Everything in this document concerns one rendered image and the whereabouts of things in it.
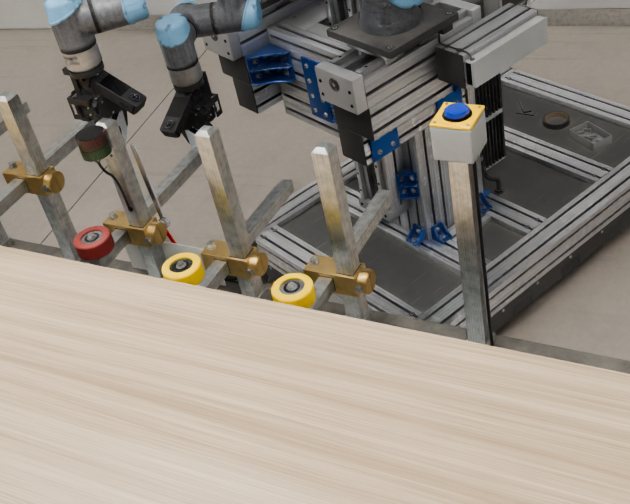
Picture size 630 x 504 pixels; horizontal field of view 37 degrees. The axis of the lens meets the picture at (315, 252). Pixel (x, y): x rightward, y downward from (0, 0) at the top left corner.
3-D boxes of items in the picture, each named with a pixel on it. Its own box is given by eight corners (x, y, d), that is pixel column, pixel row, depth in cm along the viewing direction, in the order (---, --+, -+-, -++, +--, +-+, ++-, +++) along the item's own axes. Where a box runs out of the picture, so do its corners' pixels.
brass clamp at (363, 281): (319, 270, 196) (314, 251, 193) (379, 281, 190) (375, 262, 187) (305, 290, 192) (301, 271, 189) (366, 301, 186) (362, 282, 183)
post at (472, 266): (473, 335, 186) (452, 142, 159) (497, 340, 184) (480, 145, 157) (465, 351, 184) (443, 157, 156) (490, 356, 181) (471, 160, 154)
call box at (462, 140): (448, 140, 161) (444, 100, 156) (488, 145, 158) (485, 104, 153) (433, 164, 156) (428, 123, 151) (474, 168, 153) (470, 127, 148)
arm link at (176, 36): (190, 8, 215) (183, 24, 209) (202, 51, 222) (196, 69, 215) (156, 13, 217) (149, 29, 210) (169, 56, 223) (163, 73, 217)
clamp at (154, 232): (121, 227, 217) (114, 209, 213) (169, 235, 210) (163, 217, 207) (107, 242, 213) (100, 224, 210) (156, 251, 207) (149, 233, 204)
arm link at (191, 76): (187, 73, 215) (158, 70, 219) (192, 90, 218) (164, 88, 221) (204, 56, 220) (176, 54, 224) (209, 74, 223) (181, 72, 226)
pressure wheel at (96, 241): (104, 261, 211) (87, 220, 204) (132, 267, 208) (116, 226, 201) (82, 284, 206) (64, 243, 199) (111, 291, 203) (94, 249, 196)
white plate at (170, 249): (134, 265, 224) (121, 232, 218) (226, 284, 213) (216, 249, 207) (132, 267, 224) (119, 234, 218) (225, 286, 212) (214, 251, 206)
